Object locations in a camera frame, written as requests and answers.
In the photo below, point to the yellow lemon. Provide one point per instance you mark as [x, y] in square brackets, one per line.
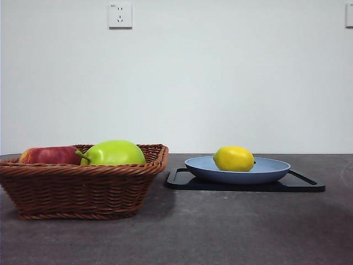
[234, 158]

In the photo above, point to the blue round plate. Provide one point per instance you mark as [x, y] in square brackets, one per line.
[236, 177]

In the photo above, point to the brown wicker basket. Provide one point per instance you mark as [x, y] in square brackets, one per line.
[82, 190]

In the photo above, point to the green pear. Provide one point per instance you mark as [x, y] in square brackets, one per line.
[115, 153]

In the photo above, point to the black rectangular tray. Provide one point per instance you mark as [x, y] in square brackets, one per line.
[248, 188]

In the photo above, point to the red apple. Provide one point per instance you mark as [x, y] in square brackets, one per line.
[49, 156]

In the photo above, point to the white wall socket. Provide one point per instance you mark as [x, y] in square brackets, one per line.
[120, 15]

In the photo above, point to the white wall plate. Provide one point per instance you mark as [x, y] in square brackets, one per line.
[349, 15]

